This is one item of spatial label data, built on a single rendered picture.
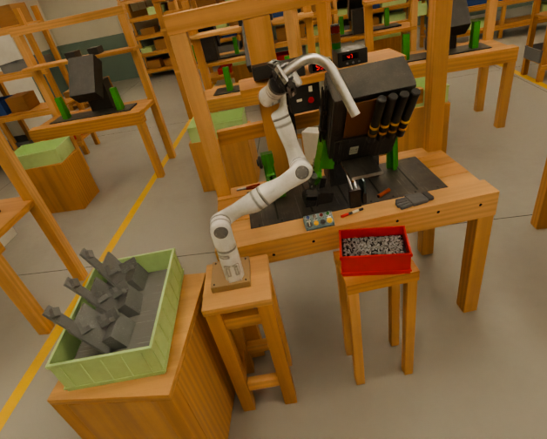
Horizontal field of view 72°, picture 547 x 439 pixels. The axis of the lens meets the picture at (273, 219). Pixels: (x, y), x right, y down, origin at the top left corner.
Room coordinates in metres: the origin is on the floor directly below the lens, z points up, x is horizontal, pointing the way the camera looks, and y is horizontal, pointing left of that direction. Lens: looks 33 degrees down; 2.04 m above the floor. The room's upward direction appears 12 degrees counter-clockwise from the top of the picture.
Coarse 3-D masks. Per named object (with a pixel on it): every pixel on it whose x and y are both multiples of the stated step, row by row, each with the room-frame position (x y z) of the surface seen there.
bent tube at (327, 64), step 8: (304, 56) 1.19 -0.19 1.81; (312, 56) 1.19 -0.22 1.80; (320, 56) 1.19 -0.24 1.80; (288, 64) 1.18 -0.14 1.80; (296, 64) 1.17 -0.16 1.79; (304, 64) 1.19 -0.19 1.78; (320, 64) 1.19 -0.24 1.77; (328, 64) 1.18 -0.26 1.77; (280, 72) 1.16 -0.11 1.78; (288, 72) 1.17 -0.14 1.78; (328, 72) 1.18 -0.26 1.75; (336, 72) 1.17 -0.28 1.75; (336, 80) 1.16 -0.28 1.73; (336, 88) 1.16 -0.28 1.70; (344, 88) 1.15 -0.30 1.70; (344, 96) 1.14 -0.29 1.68; (344, 104) 1.14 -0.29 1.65; (352, 104) 1.13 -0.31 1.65; (352, 112) 1.12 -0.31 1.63; (360, 112) 1.12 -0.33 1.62
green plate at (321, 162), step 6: (318, 138) 1.89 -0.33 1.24; (318, 144) 1.87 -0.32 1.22; (324, 144) 1.78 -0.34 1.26; (318, 150) 1.85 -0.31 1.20; (324, 150) 1.78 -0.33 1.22; (318, 156) 1.83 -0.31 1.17; (324, 156) 1.79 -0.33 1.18; (318, 162) 1.82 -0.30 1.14; (324, 162) 1.79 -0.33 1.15; (330, 162) 1.79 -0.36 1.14; (318, 168) 1.80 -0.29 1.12; (324, 168) 1.79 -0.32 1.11; (330, 168) 1.79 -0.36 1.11
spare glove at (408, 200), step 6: (420, 192) 1.65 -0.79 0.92; (426, 192) 1.64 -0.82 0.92; (402, 198) 1.64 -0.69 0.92; (408, 198) 1.63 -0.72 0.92; (414, 198) 1.61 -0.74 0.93; (420, 198) 1.60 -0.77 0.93; (426, 198) 1.59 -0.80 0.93; (432, 198) 1.59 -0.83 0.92; (396, 204) 1.61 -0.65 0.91; (402, 204) 1.59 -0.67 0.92; (408, 204) 1.57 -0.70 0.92; (414, 204) 1.57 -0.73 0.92; (420, 204) 1.57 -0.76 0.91
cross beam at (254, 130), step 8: (304, 112) 2.26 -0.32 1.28; (312, 112) 2.24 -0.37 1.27; (296, 120) 2.24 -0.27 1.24; (304, 120) 2.24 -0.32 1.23; (312, 120) 2.24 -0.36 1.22; (224, 128) 2.29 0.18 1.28; (232, 128) 2.26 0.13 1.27; (240, 128) 2.24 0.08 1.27; (248, 128) 2.24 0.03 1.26; (256, 128) 2.24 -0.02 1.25; (296, 128) 2.24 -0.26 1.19; (224, 136) 2.24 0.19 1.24; (232, 136) 2.24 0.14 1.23; (240, 136) 2.24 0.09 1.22; (248, 136) 2.24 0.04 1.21; (256, 136) 2.24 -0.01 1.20; (264, 136) 2.24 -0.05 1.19; (224, 144) 2.24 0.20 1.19
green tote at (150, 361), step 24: (144, 264) 1.57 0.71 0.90; (168, 264) 1.57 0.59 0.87; (168, 288) 1.32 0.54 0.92; (72, 312) 1.25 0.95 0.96; (168, 312) 1.22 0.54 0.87; (72, 336) 1.16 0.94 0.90; (168, 336) 1.12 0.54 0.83; (48, 360) 1.01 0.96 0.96; (72, 360) 0.98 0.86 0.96; (96, 360) 0.97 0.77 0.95; (120, 360) 0.97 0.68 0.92; (144, 360) 0.97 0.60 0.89; (72, 384) 0.98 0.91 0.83; (96, 384) 0.97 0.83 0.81
